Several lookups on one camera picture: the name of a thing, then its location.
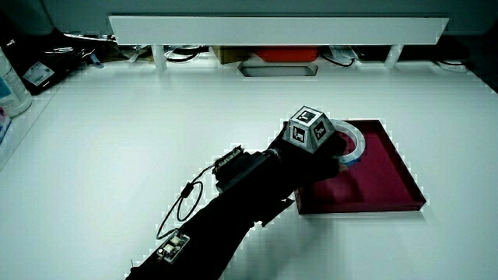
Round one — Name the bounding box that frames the white plastic bottle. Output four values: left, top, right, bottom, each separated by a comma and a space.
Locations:
0, 46, 33, 118

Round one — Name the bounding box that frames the dark red square tray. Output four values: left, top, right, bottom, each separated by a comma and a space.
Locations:
293, 118, 427, 215

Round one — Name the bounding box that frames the blue and white packet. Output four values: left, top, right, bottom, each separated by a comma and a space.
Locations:
0, 105, 13, 145

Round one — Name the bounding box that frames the person's right forearm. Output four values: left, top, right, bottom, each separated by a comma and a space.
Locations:
124, 145, 296, 280

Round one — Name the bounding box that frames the black coiled cable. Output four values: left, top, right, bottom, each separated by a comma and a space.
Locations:
163, 45, 204, 64

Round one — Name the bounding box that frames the thin black looped cable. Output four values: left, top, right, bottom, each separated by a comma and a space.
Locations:
155, 163, 217, 241

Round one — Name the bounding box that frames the white tape roll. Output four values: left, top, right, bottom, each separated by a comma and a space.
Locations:
330, 119, 367, 169

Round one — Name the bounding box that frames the person's right hand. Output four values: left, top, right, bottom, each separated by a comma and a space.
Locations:
267, 105, 348, 197

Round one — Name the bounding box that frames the black bag with white label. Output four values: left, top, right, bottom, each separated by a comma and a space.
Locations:
0, 29, 107, 96

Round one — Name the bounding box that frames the red box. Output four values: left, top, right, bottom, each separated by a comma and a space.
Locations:
254, 46, 321, 64

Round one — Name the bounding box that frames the small circuit board module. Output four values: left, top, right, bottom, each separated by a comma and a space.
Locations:
156, 230, 191, 265

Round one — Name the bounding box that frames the white raised shelf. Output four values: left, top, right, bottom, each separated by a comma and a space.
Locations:
108, 15, 450, 72

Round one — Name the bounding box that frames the white coiled cable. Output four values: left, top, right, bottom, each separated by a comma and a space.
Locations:
434, 59, 468, 74

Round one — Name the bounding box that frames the black cable with clear bag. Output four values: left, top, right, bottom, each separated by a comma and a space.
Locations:
320, 45, 358, 68

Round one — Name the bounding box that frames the brown cardboard box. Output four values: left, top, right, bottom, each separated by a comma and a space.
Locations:
211, 45, 254, 65

